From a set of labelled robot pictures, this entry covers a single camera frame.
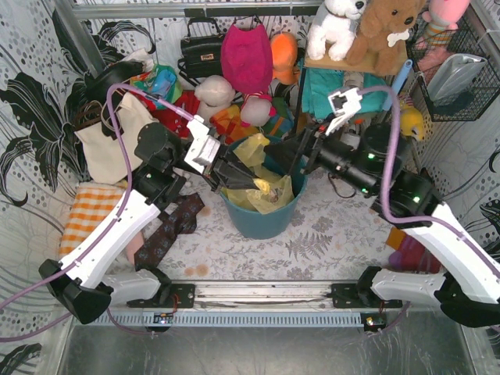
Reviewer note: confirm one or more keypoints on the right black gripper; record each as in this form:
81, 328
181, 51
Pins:
305, 148

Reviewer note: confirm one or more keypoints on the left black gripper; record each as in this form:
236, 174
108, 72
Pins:
215, 174

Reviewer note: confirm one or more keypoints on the yellow plastic trash bag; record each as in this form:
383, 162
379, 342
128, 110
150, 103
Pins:
251, 153

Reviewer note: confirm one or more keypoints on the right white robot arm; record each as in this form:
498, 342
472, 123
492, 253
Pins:
467, 290

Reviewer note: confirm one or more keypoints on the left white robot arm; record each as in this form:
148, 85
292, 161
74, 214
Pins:
79, 281

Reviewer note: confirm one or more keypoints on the crumpled paper trash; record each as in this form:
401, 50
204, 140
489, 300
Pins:
275, 194

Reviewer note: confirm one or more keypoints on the blue plastic trash bin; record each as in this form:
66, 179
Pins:
252, 224

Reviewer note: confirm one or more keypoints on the cream canvas tote bag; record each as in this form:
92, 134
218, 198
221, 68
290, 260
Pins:
105, 161

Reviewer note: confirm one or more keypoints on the pink white plush doll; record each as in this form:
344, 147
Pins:
256, 110

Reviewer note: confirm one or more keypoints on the dark patterned necktie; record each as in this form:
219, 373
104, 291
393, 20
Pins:
182, 220

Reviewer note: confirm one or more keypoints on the teal folded cloth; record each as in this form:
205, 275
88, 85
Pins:
319, 83

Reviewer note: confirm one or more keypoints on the white plush bear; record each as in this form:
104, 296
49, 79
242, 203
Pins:
215, 94

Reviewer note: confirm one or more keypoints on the red cloth garment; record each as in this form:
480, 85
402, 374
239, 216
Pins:
175, 122

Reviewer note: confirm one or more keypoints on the grey striped plush fish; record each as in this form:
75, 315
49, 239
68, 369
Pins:
353, 79

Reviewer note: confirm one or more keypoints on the orange plush toy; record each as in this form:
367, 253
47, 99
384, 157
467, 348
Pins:
284, 48

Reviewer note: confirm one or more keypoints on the wooden shelf board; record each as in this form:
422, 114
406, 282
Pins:
366, 65

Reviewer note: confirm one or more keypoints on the colorful scarf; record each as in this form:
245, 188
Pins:
161, 81

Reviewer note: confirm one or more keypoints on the black leather handbag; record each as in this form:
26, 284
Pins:
201, 56

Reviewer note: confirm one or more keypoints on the yellow plush duck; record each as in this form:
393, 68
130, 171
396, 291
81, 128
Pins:
411, 121

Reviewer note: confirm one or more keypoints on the orange checkered towel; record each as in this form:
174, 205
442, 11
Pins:
92, 204

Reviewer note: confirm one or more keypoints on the white plush dog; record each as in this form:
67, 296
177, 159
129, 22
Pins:
333, 29

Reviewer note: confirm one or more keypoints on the purple orange sock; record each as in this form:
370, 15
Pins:
409, 254

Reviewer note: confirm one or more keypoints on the brown plush dog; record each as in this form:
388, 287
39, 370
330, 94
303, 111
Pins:
383, 30

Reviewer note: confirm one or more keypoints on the silver pouch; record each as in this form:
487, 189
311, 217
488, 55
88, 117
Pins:
454, 75

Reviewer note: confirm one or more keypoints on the pink plush toy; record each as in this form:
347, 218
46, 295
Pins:
442, 18

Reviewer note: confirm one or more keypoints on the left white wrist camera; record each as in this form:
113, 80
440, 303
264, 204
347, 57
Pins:
204, 146

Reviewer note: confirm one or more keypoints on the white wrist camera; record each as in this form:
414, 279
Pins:
345, 103
204, 146

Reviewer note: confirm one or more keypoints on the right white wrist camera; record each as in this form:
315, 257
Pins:
345, 103

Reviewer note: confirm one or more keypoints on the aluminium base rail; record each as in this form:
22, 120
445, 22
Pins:
257, 303

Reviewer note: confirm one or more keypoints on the blue handled broom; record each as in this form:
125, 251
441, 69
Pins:
398, 83

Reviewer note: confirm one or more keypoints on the black wire basket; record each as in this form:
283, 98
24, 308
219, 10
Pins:
469, 105

